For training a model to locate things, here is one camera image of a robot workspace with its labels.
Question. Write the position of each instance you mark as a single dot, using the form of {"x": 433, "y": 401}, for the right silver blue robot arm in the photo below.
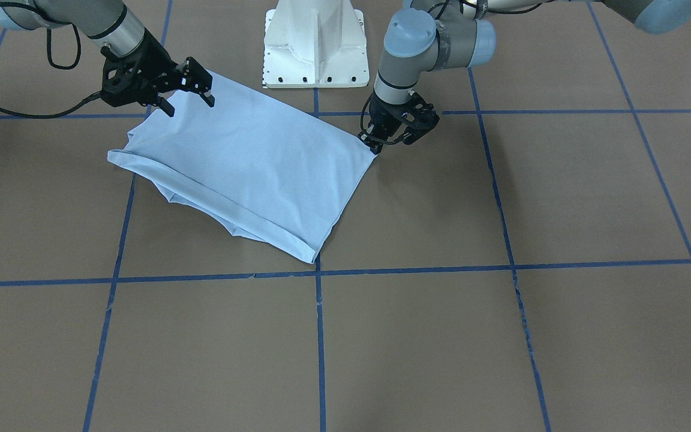
{"x": 107, "y": 23}

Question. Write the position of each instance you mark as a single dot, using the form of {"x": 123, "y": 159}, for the light blue t-shirt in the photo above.
{"x": 264, "y": 170}

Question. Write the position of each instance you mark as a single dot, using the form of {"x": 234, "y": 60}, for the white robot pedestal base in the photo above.
{"x": 315, "y": 44}

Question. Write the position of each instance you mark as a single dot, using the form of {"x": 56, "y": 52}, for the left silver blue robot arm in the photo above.
{"x": 424, "y": 37}

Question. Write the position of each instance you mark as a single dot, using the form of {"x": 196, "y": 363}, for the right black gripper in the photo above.
{"x": 155, "y": 58}

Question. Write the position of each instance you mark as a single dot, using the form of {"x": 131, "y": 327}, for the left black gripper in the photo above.
{"x": 387, "y": 116}

